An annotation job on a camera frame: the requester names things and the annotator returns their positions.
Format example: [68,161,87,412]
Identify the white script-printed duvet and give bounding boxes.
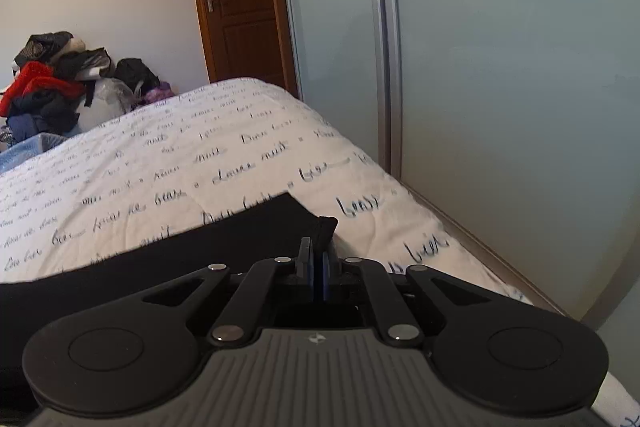
[0,77,640,427]

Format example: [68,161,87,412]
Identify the purple cloth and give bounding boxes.
[142,82,177,106]

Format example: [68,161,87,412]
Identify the pile of clothes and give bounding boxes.
[0,31,115,144]

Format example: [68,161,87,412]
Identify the black pants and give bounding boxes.
[0,192,341,414]

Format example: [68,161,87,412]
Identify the black bag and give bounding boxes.
[114,58,162,98]

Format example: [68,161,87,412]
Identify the clear plastic bag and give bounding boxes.
[76,78,137,134]

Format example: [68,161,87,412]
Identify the brown wooden door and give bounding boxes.
[186,0,302,100]

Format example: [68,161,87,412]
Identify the frosted glass wardrobe door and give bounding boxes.
[372,0,640,324]
[274,0,396,180]

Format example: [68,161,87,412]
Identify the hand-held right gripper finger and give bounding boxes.
[322,251,495,349]
[142,237,322,349]

